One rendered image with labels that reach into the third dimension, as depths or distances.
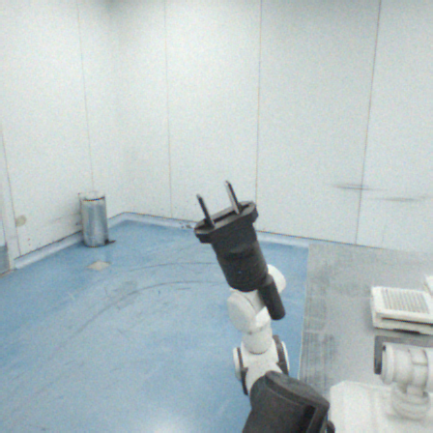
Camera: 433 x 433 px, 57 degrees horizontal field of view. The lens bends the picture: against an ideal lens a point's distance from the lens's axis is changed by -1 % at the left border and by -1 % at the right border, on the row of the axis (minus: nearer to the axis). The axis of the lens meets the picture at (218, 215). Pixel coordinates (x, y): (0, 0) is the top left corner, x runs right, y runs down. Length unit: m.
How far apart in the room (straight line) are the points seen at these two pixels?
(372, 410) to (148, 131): 4.89
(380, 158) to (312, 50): 1.31
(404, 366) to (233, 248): 0.34
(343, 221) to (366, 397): 3.94
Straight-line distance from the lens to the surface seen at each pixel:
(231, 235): 0.74
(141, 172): 5.56
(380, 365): 0.75
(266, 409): 0.78
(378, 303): 1.84
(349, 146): 4.52
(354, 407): 0.80
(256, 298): 0.82
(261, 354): 1.04
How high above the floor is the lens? 1.73
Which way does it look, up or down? 17 degrees down
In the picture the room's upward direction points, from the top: straight up
